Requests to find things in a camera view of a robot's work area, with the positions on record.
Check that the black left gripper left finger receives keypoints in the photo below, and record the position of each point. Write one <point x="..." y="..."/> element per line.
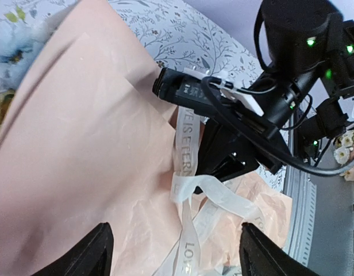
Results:
<point x="90" y="256"/>

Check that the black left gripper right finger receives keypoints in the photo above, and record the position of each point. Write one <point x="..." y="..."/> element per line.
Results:
<point x="259" y="255"/>

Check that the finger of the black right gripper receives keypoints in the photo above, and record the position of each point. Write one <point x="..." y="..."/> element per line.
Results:
<point x="226" y="155"/>

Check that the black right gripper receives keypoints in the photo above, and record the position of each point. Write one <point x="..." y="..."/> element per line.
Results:
<point x="307" y="41"/>

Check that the white lace ribbon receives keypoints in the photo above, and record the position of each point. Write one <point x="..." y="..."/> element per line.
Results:
<point x="203" y="199"/>

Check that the beige wrapping paper sheet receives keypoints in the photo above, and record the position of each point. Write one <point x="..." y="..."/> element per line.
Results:
<point x="85" y="140"/>

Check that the blue fake flower stem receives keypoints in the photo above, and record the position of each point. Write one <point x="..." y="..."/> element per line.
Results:
<point x="22" y="37"/>

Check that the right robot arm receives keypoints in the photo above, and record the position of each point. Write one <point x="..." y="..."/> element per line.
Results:
<point x="276" y="147"/>

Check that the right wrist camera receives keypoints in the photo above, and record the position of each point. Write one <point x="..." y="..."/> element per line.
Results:
<point x="213" y="98"/>

